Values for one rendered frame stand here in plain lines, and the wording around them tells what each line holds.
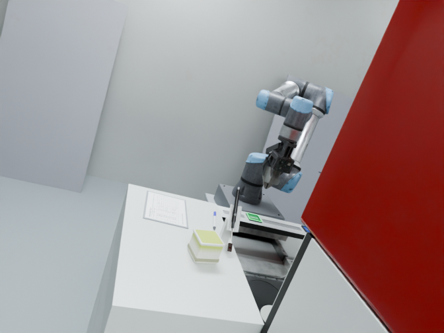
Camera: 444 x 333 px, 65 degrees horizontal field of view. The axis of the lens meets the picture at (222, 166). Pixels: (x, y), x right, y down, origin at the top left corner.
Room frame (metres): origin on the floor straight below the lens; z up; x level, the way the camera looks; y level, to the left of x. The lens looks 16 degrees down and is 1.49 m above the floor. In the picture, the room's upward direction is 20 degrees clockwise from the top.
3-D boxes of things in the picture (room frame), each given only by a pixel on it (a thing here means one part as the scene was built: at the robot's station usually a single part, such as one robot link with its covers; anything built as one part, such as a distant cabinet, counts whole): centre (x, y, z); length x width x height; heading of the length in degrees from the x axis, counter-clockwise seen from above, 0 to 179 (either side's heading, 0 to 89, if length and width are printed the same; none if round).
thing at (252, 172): (1.63, -0.17, 1.08); 0.13 x 0.12 x 0.14; 75
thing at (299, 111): (1.28, -0.19, 1.41); 0.09 x 0.08 x 0.11; 165
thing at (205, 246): (0.87, -0.03, 1.00); 0.07 x 0.07 x 0.07; 29
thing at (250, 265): (1.10, -0.29, 0.87); 0.36 x 0.08 x 0.03; 108
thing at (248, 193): (1.63, -0.16, 0.96); 0.15 x 0.15 x 0.10
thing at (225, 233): (0.99, -0.09, 1.03); 0.06 x 0.04 x 0.13; 18
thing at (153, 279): (0.93, 0.04, 0.89); 0.62 x 0.35 x 0.14; 18
